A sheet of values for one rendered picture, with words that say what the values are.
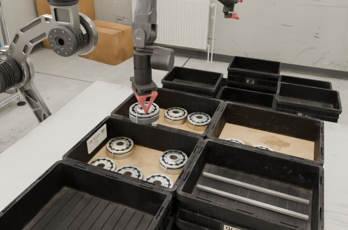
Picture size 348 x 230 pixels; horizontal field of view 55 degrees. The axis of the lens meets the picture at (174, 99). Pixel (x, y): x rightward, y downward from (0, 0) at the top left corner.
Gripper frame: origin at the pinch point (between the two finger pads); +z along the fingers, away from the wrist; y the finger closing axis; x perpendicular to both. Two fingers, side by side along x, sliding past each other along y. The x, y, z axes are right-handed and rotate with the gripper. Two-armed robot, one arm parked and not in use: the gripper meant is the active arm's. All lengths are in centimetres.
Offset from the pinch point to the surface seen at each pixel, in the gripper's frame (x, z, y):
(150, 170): 0.5, 22.6, -7.0
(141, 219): 10.3, 22.6, -26.6
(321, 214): -33, 13, -51
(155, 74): -89, 106, 244
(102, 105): 4, 35, 68
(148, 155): -1.5, 22.6, 1.3
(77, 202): 26.9, 22.5, -13.1
